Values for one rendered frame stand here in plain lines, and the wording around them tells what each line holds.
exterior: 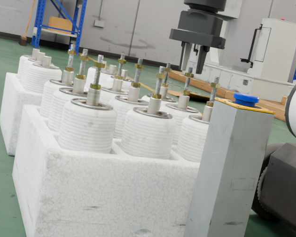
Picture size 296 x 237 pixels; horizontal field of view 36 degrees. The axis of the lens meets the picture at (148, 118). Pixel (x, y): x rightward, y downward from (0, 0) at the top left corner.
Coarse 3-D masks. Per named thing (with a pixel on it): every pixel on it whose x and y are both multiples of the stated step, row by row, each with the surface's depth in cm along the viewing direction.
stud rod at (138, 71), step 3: (138, 60) 93; (141, 60) 93; (138, 63) 93; (141, 63) 93; (138, 69) 93; (138, 72) 93; (135, 75) 94; (138, 75) 94; (135, 78) 94; (138, 78) 94; (135, 81) 94; (138, 81) 94; (135, 87) 94
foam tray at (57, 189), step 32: (32, 128) 88; (32, 160) 84; (64, 160) 72; (96, 160) 74; (128, 160) 76; (160, 160) 80; (32, 192) 80; (64, 192) 73; (96, 192) 75; (128, 192) 77; (160, 192) 80; (192, 192) 82; (32, 224) 76; (64, 224) 75; (96, 224) 77; (128, 224) 79; (160, 224) 81
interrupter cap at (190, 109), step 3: (165, 105) 99; (168, 105) 97; (171, 105) 100; (174, 105) 101; (177, 105) 101; (171, 108) 96; (174, 108) 96; (177, 108) 96; (189, 108) 101; (192, 108) 102; (186, 111) 96; (189, 111) 96; (192, 111) 96; (195, 111) 97; (198, 111) 98
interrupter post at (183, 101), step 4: (180, 96) 98; (184, 96) 98; (188, 96) 98; (180, 100) 98; (184, 100) 98; (188, 100) 99; (180, 104) 98; (184, 104) 98; (180, 108) 98; (184, 108) 98
